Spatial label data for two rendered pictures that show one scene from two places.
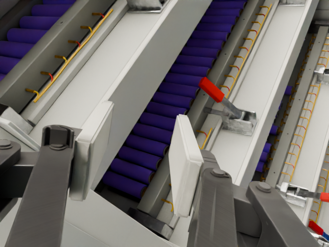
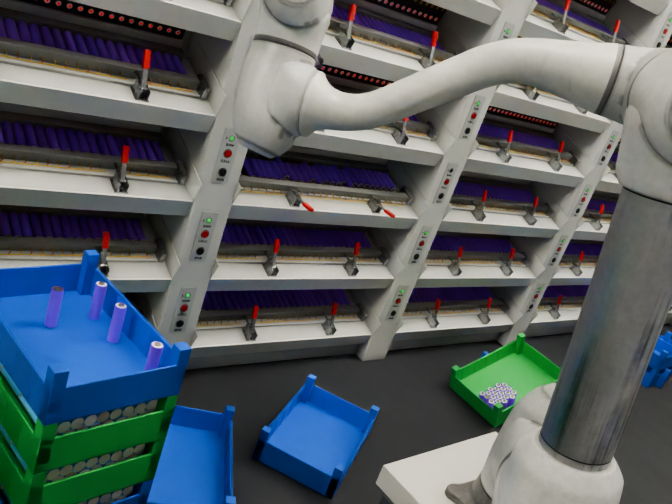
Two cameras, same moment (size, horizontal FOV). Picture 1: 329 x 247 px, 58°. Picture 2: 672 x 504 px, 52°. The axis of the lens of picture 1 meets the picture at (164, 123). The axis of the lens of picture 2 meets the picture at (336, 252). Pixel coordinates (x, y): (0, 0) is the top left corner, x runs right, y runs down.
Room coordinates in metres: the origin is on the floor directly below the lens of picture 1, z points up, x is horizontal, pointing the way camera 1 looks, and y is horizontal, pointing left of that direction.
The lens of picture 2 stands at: (-1.29, 0.17, 1.01)
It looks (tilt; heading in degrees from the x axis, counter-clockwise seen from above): 21 degrees down; 346
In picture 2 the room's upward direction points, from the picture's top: 20 degrees clockwise
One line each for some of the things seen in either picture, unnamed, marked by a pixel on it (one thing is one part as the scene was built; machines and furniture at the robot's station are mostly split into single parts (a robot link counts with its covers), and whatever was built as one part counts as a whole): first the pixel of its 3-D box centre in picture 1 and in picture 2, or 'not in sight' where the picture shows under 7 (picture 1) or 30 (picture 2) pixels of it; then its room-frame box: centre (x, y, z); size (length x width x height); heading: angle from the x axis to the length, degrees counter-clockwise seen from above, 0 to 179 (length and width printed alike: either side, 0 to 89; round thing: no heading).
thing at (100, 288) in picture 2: not in sight; (97, 300); (-0.28, 0.26, 0.44); 0.02 x 0.02 x 0.06
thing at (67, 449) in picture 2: not in sight; (63, 369); (-0.38, 0.28, 0.36); 0.30 x 0.20 x 0.08; 38
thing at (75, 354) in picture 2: not in sight; (72, 324); (-0.38, 0.28, 0.44); 0.30 x 0.20 x 0.08; 38
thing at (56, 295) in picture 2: not in sight; (54, 307); (-0.33, 0.32, 0.44); 0.02 x 0.02 x 0.06
